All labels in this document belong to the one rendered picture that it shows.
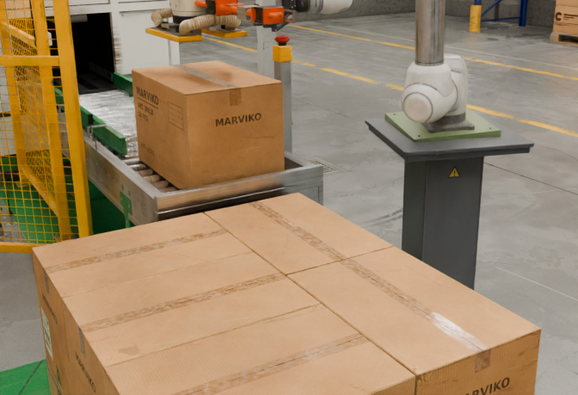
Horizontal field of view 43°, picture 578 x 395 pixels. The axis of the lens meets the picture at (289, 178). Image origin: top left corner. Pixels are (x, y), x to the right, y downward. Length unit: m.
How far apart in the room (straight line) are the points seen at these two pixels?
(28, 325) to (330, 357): 1.70
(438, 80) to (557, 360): 1.11
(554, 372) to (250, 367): 1.40
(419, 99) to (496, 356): 1.02
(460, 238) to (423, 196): 0.24
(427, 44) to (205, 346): 1.32
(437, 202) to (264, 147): 0.70
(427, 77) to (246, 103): 0.68
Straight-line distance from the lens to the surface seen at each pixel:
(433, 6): 2.58
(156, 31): 2.98
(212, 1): 2.69
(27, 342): 3.08
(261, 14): 2.41
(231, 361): 1.77
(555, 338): 3.06
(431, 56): 2.61
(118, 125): 3.94
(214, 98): 2.71
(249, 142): 2.82
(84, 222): 3.42
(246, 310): 1.98
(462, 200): 2.92
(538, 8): 12.57
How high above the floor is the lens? 1.49
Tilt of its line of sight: 19 degrees down
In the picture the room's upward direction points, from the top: 1 degrees counter-clockwise
